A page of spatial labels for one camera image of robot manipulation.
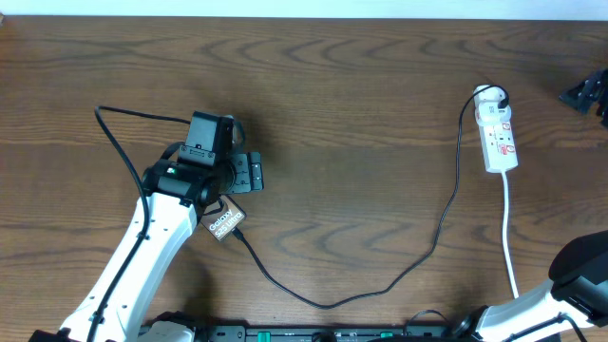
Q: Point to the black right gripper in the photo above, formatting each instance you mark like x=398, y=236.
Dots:
x=598, y=86

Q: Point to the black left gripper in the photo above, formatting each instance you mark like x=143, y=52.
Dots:
x=250, y=173

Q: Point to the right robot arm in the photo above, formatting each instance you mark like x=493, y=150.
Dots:
x=574, y=295

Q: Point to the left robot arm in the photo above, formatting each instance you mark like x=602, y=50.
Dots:
x=178, y=195

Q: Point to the white power strip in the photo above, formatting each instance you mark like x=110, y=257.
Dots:
x=493, y=114

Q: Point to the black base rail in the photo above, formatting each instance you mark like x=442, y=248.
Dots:
x=309, y=333

